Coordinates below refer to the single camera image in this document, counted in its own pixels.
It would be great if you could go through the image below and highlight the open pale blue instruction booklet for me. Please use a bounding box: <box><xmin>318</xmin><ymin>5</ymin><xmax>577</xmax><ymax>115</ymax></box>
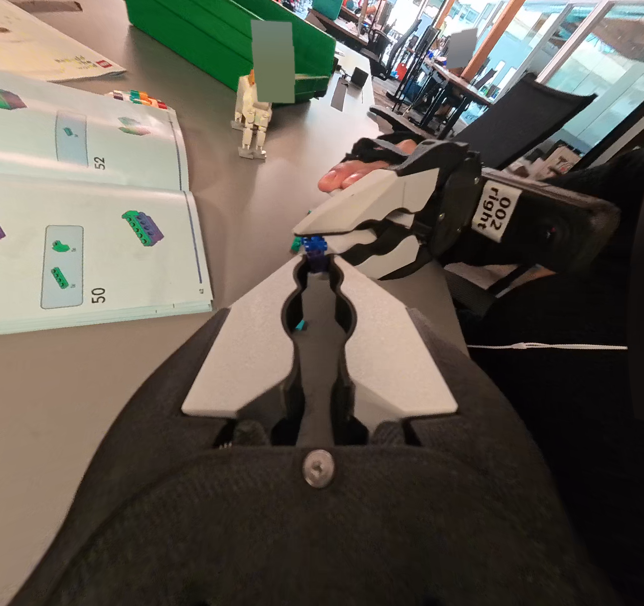
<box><xmin>0</xmin><ymin>70</ymin><xmax>214</xmax><ymax>335</ymax></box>

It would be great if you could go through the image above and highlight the green plastic bin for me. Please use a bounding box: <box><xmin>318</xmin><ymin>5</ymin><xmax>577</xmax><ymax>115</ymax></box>
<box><xmin>115</xmin><ymin>0</ymin><xmax>337</xmax><ymax>104</ymax></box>

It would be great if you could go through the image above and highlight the person's right hand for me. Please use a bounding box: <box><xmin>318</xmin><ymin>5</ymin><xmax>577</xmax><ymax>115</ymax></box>
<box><xmin>318</xmin><ymin>139</ymin><xmax>419</xmax><ymax>195</ymax></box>

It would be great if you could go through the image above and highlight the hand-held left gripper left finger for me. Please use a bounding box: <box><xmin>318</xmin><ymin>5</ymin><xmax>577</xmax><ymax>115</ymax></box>
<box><xmin>180</xmin><ymin>255</ymin><xmax>309</xmax><ymax>436</ymax></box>

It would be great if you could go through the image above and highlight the orange wooden pillar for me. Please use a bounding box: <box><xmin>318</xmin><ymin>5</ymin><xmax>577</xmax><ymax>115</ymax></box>
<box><xmin>460</xmin><ymin>0</ymin><xmax>553</xmax><ymax>83</ymax></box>

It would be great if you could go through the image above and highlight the closed white instruction booklet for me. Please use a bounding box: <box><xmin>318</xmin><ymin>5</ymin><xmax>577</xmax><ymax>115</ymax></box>
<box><xmin>0</xmin><ymin>0</ymin><xmax>126</xmax><ymax>83</ymax></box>

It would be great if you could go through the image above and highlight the rainbow coloured lego piece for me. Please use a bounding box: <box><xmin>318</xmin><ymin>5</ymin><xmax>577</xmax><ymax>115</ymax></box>
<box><xmin>105</xmin><ymin>89</ymin><xmax>174</xmax><ymax>111</ymax></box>

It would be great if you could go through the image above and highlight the white drawstring cord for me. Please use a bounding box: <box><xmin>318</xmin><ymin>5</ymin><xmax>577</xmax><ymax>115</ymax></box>
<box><xmin>468</xmin><ymin>342</ymin><xmax>630</xmax><ymax>351</ymax></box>

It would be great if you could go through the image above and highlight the cardboard box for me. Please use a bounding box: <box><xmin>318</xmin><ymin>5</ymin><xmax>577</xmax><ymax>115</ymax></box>
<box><xmin>541</xmin><ymin>138</ymin><xmax>584</xmax><ymax>177</ymax></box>

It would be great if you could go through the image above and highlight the white lego unicorn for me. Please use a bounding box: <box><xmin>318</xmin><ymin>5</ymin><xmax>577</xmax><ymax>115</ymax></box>
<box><xmin>230</xmin><ymin>70</ymin><xmax>275</xmax><ymax>160</ymax></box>

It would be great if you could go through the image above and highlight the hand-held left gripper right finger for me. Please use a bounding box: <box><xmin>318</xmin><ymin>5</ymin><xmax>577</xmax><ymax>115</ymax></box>
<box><xmin>327</xmin><ymin>255</ymin><xmax>460</xmax><ymax>438</ymax></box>

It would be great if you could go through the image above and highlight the black office chair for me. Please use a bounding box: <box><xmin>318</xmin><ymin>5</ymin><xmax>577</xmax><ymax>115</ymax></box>
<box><xmin>369</xmin><ymin>72</ymin><xmax>599</xmax><ymax>170</ymax></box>

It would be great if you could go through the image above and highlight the blue purple lego assembly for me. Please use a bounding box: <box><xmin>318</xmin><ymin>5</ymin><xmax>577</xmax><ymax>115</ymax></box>
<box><xmin>300</xmin><ymin>235</ymin><xmax>329</xmax><ymax>276</ymax></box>

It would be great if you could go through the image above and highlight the dark office desk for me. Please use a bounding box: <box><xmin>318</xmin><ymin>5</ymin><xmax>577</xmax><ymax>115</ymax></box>
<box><xmin>387</xmin><ymin>55</ymin><xmax>498</xmax><ymax>129</ymax></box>

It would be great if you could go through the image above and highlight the person's right forearm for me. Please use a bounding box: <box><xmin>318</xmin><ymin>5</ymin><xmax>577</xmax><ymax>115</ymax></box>
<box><xmin>553</xmin><ymin>147</ymin><xmax>644</xmax><ymax>225</ymax></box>

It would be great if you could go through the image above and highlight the person's body in black clothing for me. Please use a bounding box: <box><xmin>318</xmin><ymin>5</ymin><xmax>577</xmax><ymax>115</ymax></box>
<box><xmin>443</xmin><ymin>204</ymin><xmax>644</xmax><ymax>606</ymax></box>

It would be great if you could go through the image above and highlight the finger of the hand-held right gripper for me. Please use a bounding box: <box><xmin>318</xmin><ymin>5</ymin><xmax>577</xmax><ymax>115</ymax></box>
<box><xmin>293</xmin><ymin>164</ymin><xmax>446</xmax><ymax>239</ymax></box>
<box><xmin>329</xmin><ymin>219</ymin><xmax>436</xmax><ymax>281</ymax></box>

